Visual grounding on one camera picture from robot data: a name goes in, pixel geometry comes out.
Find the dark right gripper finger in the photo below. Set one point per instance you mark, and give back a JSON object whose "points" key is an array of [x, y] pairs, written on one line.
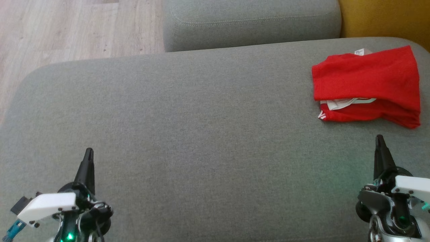
{"points": [[382, 160]]}

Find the grey sofa cushion block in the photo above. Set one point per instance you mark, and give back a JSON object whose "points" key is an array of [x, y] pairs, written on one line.
{"points": [[252, 23]]}

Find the large grey fabric sofa seat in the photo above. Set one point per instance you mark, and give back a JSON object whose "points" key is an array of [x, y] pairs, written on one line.
{"points": [[201, 134]]}

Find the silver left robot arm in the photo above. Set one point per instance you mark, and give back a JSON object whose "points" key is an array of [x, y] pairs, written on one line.
{"points": [[53, 240]]}

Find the red basketball shorts white trim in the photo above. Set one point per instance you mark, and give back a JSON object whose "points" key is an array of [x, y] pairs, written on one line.
{"points": [[369, 115]]}

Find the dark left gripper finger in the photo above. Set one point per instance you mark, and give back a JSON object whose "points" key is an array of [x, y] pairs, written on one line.
{"points": [[86, 171]]}

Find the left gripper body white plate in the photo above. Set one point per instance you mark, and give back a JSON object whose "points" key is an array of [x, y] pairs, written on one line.
{"points": [[47, 205]]}

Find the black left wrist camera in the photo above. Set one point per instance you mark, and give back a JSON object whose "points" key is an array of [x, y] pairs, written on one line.
{"points": [[20, 205]]}

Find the yellow upholstered furniture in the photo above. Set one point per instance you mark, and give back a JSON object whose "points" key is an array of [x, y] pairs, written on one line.
{"points": [[386, 16]]}

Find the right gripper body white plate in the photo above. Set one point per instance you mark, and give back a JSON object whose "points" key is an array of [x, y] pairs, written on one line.
{"points": [[411, 188]]}

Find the red basketball jersey white sleeves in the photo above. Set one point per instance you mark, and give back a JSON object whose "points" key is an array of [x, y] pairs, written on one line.
{"points": [[366, 77]]}

